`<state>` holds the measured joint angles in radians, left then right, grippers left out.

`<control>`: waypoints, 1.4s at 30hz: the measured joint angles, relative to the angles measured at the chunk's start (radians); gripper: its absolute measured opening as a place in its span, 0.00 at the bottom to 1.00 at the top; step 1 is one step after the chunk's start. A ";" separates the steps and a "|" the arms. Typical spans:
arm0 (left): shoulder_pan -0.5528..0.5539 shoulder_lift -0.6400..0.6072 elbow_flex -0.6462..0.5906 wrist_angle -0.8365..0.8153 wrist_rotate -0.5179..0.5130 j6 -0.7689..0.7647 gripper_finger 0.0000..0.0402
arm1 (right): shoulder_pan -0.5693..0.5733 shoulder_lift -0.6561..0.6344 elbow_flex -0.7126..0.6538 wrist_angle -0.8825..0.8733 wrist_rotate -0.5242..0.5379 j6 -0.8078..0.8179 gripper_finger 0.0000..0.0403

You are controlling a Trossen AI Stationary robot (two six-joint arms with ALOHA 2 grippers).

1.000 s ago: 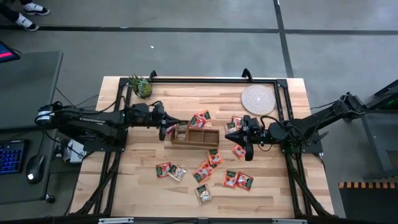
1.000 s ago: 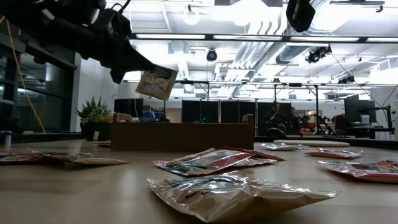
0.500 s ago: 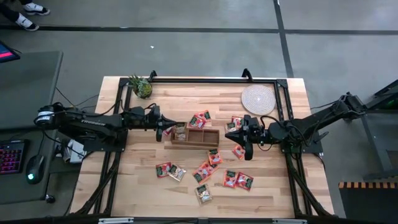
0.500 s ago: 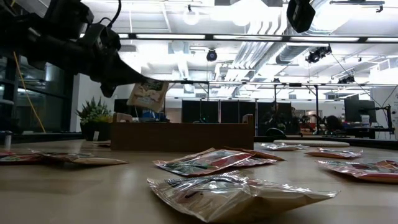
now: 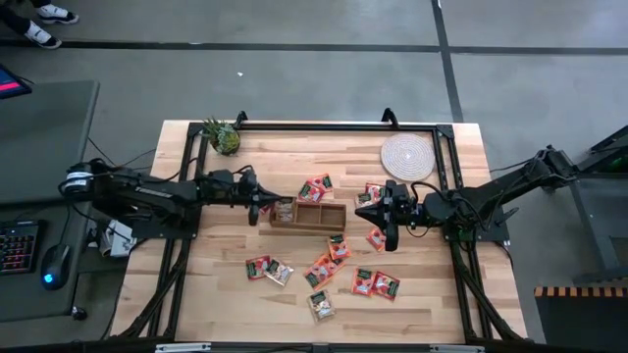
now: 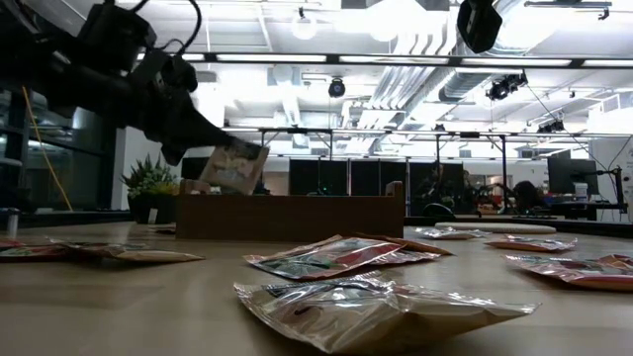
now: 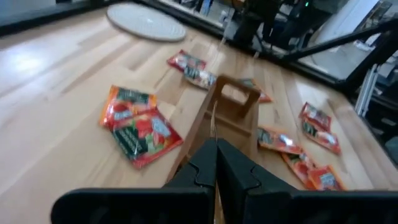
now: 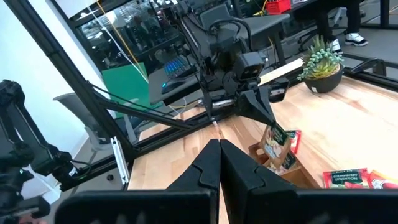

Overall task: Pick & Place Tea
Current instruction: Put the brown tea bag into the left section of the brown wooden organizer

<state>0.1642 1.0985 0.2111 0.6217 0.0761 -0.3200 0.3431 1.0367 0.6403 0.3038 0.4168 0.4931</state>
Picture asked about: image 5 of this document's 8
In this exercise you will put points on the black computer mouse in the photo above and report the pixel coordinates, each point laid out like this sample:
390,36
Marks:
55,267

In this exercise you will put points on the grey desk top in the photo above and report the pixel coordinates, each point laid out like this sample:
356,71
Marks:
44,127

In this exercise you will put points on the silver frame bracket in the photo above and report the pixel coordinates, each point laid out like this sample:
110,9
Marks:
456,348
181,347

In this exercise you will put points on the black metal stand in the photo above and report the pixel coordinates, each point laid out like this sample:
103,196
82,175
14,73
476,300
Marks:
598,235

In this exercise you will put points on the wooden three-compartment tea box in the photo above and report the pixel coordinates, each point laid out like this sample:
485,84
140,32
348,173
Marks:
319,216

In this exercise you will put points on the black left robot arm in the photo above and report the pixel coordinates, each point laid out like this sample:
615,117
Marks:
147,191

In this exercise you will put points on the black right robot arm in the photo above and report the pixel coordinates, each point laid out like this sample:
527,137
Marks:
490,196

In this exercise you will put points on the orange peach tea packet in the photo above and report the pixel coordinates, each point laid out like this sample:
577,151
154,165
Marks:
375,238
325,181
316,278
338,246
362,282
329,265

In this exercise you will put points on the screen with pink bar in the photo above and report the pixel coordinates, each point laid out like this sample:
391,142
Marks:
12,83

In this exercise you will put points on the potted green succulent plant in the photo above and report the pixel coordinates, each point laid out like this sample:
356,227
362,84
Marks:
223,137

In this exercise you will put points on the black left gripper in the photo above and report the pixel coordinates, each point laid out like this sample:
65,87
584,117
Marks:
243,188

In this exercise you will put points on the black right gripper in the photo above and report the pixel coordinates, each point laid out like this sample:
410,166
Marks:
402,206

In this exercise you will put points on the backlit black keyboard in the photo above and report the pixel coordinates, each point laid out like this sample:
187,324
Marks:
17,247

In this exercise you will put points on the grey keyboard desk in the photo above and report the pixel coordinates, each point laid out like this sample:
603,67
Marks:
19,294

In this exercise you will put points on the person's shoe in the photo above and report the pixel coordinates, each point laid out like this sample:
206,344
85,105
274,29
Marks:
56,14
41,36

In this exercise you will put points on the small black knob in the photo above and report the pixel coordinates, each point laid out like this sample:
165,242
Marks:
79,313

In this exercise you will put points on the black case with hazard stripe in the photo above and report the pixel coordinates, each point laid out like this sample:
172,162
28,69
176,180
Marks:
579,318

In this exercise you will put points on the white cardboard box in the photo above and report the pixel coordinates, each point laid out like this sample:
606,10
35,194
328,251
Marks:
120,240

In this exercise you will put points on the person's leg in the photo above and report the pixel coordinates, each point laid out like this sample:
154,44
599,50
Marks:
12,19

